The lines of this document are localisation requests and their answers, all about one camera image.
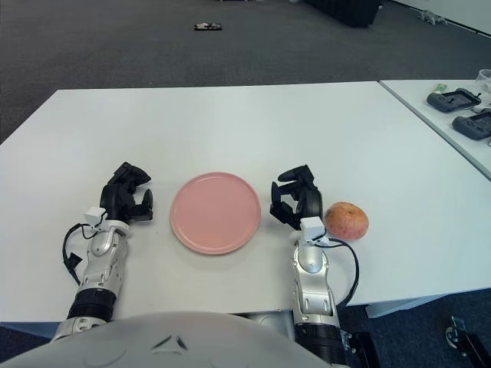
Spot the dark grey handheld controller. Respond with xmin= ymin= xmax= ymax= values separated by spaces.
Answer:
xmin=426 ymin=87 xmax=483 ymax=113
xmin=451 ymin=110 xmax=491 ymax=140

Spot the red yellow apple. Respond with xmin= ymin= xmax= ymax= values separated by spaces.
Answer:
xmin=324 ymin=201 xmax=370 ymax=241

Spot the grey white robot torso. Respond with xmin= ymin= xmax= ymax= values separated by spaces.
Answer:
xmin=0 ymin=310 xmax=334 ymax=368

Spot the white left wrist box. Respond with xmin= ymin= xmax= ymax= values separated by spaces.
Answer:
xmin=84 ymin=206 xmax=107 ymax=231

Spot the small grey robot dog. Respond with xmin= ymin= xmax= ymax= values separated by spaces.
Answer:
xmin=417 ymin=9 xmax=452 ymax=26

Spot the white table frame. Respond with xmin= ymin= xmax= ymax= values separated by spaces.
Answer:
xmin=0 ymin=293 xmax=453 ymax=340

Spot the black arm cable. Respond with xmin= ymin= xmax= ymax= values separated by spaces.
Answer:
xmin=314 ymin=237 xmax=361 ymax=307
xmin=63 ymin=224 xmax=103 ymax=287

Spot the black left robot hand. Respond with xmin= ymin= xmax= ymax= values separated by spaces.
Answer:
xmin=99 ymin=161 xmax=155 ymax=227

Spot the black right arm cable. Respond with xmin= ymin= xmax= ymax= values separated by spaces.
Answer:
xmin=314 ymin=237 xmax=361 ymax=307

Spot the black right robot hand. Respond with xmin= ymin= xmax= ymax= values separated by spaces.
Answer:
xmin=269 ymin=164 xmax=324 ymax=231

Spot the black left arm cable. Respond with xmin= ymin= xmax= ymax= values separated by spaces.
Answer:
xmin=63 ymin=224 xmax=103 ymax=287

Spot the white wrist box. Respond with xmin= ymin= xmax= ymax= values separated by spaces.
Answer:
xmin=84 ymin=206 xmax=107 ymax=231
xmin=299 ymin=216 xmax=326 ymax=242

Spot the pink round plate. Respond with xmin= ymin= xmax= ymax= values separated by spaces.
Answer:
xmin=170 ymin=172 xmax=262 ymax=256

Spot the metal caster with black bar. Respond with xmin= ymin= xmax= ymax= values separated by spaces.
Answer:
xmin=444 ymin=316 xmax=491 ymax=368
xmin=337 ymin=329 xmax=381 ymax=368

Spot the black furniture block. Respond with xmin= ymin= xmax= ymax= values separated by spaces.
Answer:
xmin=302 ymin=0 xmax=384 ymax=28

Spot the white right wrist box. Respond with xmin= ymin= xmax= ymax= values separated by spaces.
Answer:
xmin=299 ymin=216 xmax=326 ymax=242

